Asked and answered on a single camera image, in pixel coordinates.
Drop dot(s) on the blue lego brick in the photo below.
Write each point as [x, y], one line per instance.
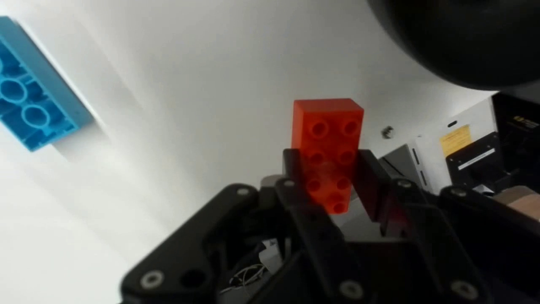
[35, 101]

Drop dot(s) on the orange lego brick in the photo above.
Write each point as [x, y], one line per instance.
[325, 133]

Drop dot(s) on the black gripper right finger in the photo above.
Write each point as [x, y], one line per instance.
[472, 248]

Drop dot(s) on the black bowl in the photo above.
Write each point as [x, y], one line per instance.
[482, 44]

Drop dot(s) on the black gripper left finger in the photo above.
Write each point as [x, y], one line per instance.
[194, 262]

